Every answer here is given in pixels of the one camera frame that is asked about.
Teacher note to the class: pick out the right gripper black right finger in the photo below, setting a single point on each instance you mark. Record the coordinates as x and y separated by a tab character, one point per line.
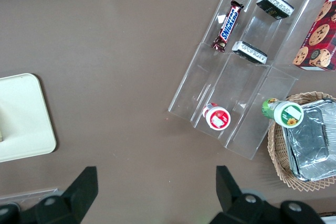
231	203

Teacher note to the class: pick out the green yogurt drink bottle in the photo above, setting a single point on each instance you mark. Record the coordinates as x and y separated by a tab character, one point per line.
284	113

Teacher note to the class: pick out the black white chocolate bar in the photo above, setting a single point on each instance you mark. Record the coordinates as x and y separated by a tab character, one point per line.
274	6
249	52

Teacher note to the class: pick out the red yogurt drink bottle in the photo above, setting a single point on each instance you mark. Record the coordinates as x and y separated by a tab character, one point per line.
217	117

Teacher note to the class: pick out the red chocolate chip cookie box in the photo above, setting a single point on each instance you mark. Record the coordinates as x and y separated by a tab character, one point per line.
319	37

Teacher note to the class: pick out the clear acrylic tiered shelf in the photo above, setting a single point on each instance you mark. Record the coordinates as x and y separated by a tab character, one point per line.
210	82

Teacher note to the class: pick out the light tan wicker basket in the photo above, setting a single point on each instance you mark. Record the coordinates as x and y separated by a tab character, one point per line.
277	155

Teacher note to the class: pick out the Snickers bar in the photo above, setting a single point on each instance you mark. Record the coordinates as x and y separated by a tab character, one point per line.
229	24

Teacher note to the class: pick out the cream plastic tray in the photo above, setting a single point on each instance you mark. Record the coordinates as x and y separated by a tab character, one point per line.
23	119

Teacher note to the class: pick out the aluminium foil container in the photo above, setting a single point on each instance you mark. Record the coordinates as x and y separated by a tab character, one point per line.
312	145

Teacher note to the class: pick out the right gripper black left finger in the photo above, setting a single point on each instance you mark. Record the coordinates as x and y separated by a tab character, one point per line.
71	203

